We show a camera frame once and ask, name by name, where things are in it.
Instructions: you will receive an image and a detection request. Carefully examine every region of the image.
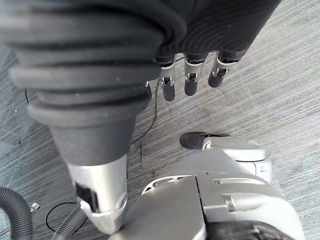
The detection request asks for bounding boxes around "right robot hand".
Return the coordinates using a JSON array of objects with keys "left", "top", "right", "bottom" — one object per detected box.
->
[{"left": 0, "top": 0, "right": 281, "bottom": 235}]

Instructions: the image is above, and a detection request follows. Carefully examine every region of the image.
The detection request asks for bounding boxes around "silver robot leg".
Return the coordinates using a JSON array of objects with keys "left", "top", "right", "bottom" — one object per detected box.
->
[{"left": 109, "top": 135, "right": 306, "bottom": 240}]

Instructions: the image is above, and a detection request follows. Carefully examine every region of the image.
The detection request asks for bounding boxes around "thin black cable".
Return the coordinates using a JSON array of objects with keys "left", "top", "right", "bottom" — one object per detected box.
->
[{"left": 45, "top": 56, "right": 185, "bottom": 233}]

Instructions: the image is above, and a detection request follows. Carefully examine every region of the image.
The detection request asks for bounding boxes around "grey corrugated hose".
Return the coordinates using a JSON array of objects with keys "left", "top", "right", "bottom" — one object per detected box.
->
[
  {"left": 51, "top": 205, "right": 88, "bottom": 240},
  {"left": 0, "top": 186, "right": 35, "bottom": 240}
]

